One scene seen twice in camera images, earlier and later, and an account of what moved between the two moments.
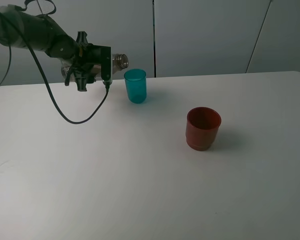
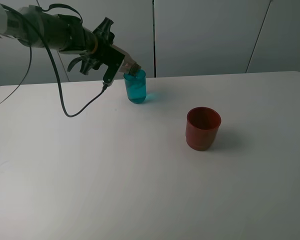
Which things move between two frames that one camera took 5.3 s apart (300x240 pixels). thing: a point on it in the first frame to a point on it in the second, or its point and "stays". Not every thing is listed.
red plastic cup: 202,126 stays
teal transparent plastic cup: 136,82 stays
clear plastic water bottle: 119,62 to 128,65
